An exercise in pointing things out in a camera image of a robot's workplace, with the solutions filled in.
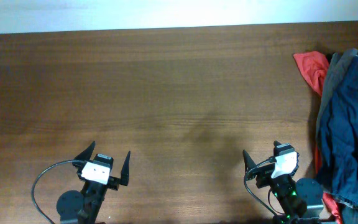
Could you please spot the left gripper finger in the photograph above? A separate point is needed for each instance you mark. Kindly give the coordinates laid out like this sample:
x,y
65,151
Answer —
x,y
125,171
84,156

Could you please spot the navy blue shorts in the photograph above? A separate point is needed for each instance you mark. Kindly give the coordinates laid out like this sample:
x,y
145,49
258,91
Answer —
x,y
338,140

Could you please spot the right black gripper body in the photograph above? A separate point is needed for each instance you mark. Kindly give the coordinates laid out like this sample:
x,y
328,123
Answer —
x,y
282,183

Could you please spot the grey garment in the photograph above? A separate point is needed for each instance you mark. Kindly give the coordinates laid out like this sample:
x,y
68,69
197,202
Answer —
x,y
336,72

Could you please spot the red cloth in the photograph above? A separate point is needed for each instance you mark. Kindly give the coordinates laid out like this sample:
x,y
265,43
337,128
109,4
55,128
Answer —
x,y
313,67

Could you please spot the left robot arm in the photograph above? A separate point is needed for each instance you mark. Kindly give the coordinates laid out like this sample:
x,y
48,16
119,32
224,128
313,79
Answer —
x,y
83,206

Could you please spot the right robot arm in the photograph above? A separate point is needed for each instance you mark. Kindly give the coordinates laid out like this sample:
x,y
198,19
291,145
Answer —
x,y
301,201

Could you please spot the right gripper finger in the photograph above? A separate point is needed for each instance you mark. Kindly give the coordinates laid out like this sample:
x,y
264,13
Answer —
x,y
249,164
276,143

